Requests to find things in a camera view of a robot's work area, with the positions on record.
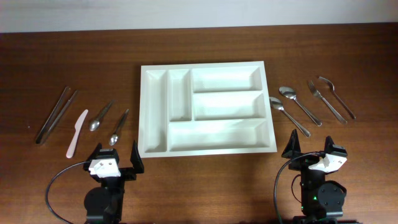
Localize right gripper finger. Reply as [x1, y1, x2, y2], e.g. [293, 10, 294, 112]
[324, 136, 335, 152]
[281, 129, 301, 158]

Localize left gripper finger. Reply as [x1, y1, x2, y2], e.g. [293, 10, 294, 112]
[130, 141, 144, 174]
[90, 143, 102, 160]

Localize pink plastic knife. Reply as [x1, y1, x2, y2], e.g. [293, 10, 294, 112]
[66, 110, 88, 159]

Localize metal tablespoon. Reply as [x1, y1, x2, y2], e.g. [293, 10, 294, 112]
[269, 96, 311, 138]

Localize metal tablespoon farther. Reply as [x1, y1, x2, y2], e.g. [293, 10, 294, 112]
[279, 86, 322, 126]

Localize metal chopstick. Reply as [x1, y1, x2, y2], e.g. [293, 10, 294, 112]
[35, 86, 70, 144]
[40, 90, 78, 144]

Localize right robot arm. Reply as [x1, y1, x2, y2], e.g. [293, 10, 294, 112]
[282, 130, 348, 223]

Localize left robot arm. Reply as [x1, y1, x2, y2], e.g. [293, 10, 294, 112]
[83, 141, 144, 223]

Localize metal fork inner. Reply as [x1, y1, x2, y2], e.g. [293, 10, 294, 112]
[308, 81, 348, 124]

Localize metal fork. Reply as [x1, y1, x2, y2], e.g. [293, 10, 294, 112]
[308, 81, 348, 124]
[318, 76, 356, 119]

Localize metal fork outer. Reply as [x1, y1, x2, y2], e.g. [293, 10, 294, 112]
[318, 76, 356, 119]

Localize white plastic cutlery tray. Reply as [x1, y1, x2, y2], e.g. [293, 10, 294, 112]
[138, 61, 277, 158]

